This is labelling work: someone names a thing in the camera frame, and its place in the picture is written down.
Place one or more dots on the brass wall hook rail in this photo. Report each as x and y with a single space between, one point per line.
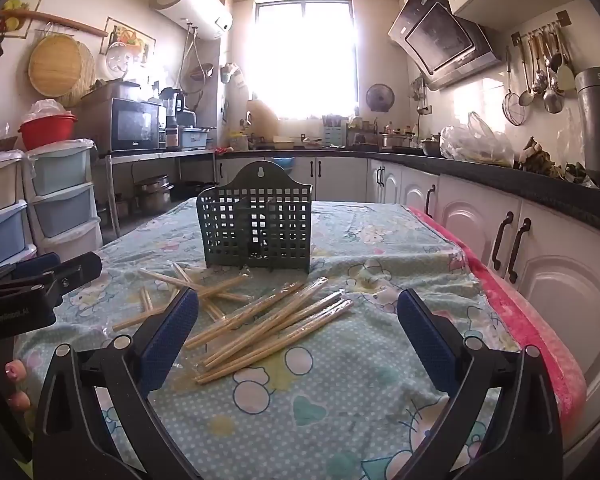
562 18

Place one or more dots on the red plastic basin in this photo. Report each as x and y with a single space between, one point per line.
47 135

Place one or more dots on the row of hanging metal ladles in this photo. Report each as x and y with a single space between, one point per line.
552 100

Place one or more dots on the green plastic utensil holder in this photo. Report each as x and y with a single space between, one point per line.
280 230

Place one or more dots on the round black wall fan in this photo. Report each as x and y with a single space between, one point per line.
380 97

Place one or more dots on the round hanging lid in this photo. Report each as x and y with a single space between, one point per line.
119 60

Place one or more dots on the black blender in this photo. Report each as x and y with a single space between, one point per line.
172 110

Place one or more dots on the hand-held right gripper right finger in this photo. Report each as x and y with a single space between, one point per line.
425 335

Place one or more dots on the cream food box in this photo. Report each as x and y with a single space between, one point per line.
286 142

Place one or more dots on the black kitchen countertop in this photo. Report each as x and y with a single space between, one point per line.
480 172

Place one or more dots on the black microwave oven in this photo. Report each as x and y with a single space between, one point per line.
130 127

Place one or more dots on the black condiment rack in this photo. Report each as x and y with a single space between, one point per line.
362 132

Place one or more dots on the red cloth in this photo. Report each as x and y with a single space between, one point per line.
223 150

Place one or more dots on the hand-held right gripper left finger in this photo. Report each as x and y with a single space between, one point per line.
172 330

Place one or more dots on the brown lumpy vegetable pile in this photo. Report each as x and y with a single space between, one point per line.
530 155

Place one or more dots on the person's left hand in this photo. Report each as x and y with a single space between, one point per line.
16 371

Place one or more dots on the bunch of bamboo chopsticks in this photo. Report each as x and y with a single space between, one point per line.
275 320

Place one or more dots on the round bamboo tray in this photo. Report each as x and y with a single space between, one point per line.
60 67

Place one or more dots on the wooden cutting board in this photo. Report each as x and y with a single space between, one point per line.
262 120

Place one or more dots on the plastic drawer tower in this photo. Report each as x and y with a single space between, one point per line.
62 200
2 230

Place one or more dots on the white lower kitchen cabinets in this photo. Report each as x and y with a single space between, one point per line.
555 280

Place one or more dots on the fruit wall poster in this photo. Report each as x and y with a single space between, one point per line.
130 37
22 2

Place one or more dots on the hanging plastic cup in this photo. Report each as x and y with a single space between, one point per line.
229 74

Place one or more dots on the pale blue utensil organizer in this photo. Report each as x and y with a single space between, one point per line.
335 132

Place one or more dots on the clear bag of greens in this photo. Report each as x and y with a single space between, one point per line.
570 172

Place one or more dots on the small hanging kitchen tools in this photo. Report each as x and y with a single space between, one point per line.
419 91

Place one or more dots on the pale green spatula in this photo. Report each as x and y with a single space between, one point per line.
566 80

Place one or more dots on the steel stockpot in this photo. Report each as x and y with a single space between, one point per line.
397 141

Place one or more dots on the white plastic bag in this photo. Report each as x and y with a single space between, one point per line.
47 109

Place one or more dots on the black slanted range hood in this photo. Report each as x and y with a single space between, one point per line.
440 35

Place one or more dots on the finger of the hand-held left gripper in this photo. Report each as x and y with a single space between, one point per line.
35 264
75 270

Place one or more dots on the large clear plastic bag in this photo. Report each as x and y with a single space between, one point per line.
475 145

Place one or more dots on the pink quilted table cover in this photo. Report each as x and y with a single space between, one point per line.
540 340

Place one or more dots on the steel lidded pot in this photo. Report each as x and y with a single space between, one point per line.
431 146

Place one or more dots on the white cylindrical water heater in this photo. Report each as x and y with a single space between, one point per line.
190 0

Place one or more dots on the blue-grey plastic bin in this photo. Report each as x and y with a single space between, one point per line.
195 137

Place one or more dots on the blue plastic basin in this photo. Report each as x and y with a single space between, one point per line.
282 162

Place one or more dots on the cartoon cat printed tablecloth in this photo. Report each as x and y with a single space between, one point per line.
330 410

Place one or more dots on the bright kitchen window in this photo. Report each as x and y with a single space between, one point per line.
305 60

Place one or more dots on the long wooden pole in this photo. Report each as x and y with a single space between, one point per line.
65 21

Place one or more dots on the metal shelf rack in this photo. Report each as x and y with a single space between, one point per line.
145 156

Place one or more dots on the stacked steel pots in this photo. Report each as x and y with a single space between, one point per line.
152 192

